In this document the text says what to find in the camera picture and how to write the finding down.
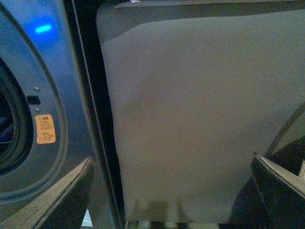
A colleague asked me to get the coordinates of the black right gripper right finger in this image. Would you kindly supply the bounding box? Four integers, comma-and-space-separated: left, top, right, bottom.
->
251, 154, 305, 229

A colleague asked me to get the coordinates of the dark laundry basket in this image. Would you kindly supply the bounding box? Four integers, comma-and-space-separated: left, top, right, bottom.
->
227, 103, 305, 229

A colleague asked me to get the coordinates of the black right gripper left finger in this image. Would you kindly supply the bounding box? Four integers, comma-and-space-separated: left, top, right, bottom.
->
0, 157, 94, 229

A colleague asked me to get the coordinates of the white tape piece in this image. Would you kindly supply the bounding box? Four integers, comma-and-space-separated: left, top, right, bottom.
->
81, 209, 93, 227

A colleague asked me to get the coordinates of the grey front-load washing machine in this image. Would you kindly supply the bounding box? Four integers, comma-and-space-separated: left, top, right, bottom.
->
0, 0, 125, 229

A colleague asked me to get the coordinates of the orange warning sticker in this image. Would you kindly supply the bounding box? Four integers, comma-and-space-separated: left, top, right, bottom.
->
35, 114, 56, 145

